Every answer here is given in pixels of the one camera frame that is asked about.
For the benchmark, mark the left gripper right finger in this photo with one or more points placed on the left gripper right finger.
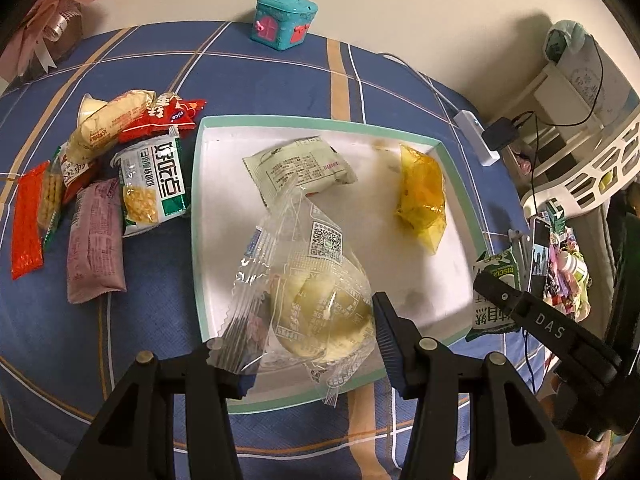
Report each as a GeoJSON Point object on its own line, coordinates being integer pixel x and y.
{"type": "Point", "coordinates": [511, 437]}

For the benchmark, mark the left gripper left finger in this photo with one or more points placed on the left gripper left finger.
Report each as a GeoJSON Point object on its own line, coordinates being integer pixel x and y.
{"type": "Point", "coordinates": [132, 436]}

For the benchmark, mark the dark green snack packet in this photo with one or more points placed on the dark green snack packet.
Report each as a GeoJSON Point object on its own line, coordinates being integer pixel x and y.
{"type": "Point", "coordinates": [488, 318]}

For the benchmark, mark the pink snack packet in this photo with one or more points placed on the pink snack packet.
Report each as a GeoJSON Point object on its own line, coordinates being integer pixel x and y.
{"type": "Point", "coordinates": [95, 264]}

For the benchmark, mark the orange red wafer packet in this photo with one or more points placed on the orange red wafer packet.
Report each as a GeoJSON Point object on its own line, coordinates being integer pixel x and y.
{"type": "Point", "coordinates": [26, 248]}

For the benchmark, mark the clear bag with pastry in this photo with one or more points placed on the clear bag with pastry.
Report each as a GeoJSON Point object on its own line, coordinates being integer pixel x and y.
{"type": "Point", "coordinates": [300, 298]}

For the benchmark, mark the yellow snack bag with barcode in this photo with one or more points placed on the yellow snack bag with barcode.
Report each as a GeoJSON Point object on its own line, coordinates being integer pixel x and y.
{"type": "Point", "coordinates": [422, 201]}

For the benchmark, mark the white green corn snack bag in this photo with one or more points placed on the white green corn snack bag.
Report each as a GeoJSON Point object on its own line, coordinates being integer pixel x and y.
{"type": "Point", "coordinates": [151, 182]}

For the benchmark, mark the yellow orange bread packet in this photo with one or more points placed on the yellow orange bread packet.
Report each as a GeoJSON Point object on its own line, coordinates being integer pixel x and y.
{"type": "Point", "coordinates": [98, 134]}

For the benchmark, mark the pale green printed packet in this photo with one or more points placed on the pale green printed packet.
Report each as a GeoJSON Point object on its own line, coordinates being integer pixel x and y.
{"type": "Point", "coordinates": [311, 162]}

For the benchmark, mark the red white candy packet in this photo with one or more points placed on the red white candy packet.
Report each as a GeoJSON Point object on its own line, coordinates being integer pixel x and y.
{"type": "Point", "coordinates": [167, 113]}

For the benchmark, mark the green edged cracker packet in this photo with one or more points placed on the green edged cracker packet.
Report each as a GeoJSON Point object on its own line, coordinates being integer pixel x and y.
{"type": "Point", "coordinates": [51, 196]}

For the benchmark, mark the red brown milk snack packet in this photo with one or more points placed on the red brown milk snack packet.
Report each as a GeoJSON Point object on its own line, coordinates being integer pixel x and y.
{"type": "Point", "coordinates": [76, 176]}

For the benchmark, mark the pale yellow jelly cup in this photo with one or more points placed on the pale yellow jelly cup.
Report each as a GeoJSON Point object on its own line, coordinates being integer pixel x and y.
{"type": "Point", "coordinates": [87, 107]}

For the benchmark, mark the person's right hand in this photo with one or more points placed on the person's right hand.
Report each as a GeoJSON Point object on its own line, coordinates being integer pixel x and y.
{"type": "Point", "coordinates": [589, 457]}

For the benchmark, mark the colourful toy clutter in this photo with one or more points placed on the colourful toy clutter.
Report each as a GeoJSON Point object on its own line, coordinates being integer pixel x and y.
{"type": "Point", "coordinates": [568, 280]}

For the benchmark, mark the blue plaid tablecloth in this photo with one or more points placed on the blue plaid tablecloth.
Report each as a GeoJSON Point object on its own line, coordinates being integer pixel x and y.
{"type": "Point", "coordinates": [60, 361]}

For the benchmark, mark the smartphone on stand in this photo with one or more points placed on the smartphone on stand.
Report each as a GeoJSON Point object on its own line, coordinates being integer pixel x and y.
{"type": "Point", "coordinates": [532, 253]}

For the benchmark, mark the black power adapter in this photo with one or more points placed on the black power adapter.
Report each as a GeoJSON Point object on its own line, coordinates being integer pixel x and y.
{"type": "Point", "coordinates": [500, 134]}

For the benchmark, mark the teal rimmed white tray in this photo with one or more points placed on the teal rimmed white tray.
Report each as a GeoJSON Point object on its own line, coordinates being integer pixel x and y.
{"type": "Point", "coordinates": [433, 291]}

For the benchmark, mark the pink paper flower bouquet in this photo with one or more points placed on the pink paper flower bouquet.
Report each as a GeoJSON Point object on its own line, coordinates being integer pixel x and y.
{"type": "Point", "coordinates": [44, 26]}

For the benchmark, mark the teal toy house box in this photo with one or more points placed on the teal toy house box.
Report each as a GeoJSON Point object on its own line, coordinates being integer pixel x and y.
{"type": "Point", "coordinates": [282, 24]}

